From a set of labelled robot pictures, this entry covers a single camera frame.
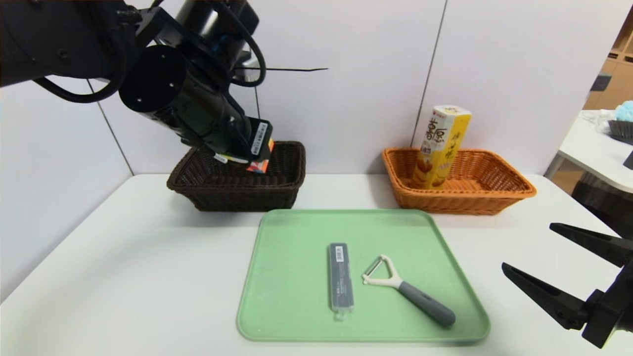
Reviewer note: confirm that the light blue fluffy object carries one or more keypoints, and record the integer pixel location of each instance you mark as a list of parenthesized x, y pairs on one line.
[(625, 112)]

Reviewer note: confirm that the dark grey wall box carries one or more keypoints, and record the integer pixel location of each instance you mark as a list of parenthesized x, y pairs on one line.
[(599, 83)]

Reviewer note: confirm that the multicoloured puzzle cube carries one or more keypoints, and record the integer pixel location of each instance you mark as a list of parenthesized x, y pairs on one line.
[(257, 167)]

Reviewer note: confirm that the small dark background basket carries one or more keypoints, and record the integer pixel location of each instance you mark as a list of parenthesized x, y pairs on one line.
[(622, 132)]

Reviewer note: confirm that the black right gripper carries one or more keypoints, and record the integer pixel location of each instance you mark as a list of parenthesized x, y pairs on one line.
[(606, 311)]

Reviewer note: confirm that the dark brown wicker basket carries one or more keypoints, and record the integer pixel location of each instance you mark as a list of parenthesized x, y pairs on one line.
[(237, 198)]

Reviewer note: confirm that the orange wicker basket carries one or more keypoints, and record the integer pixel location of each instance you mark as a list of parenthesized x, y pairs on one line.
[(470, 200)]

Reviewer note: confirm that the light green plastic tray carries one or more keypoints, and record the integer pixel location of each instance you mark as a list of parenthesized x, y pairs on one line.
[(296, 227)]

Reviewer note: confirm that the flat black object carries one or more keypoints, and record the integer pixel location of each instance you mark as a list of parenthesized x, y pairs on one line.
[(629, 161)]

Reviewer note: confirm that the yellow potato chip box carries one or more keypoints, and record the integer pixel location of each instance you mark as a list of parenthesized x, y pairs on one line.
[(440, 143)]

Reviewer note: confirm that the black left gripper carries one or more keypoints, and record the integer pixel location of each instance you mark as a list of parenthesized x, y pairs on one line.
[(259, 139)]

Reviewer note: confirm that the wooden shelf unit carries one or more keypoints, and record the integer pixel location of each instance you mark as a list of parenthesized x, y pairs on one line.
[(618, 84)]

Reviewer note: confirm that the grey slim barcode case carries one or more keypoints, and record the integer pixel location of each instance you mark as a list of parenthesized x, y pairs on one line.
[(341, 282)]

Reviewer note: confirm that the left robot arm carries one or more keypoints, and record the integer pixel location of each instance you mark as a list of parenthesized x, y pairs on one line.
[(163, 94)]

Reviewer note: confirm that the white background table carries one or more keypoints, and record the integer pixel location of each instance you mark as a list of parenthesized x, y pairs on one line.
[(593, 153)]

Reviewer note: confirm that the white crumpled cloth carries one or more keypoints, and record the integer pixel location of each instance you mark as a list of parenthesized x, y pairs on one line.
[(599, 121)]

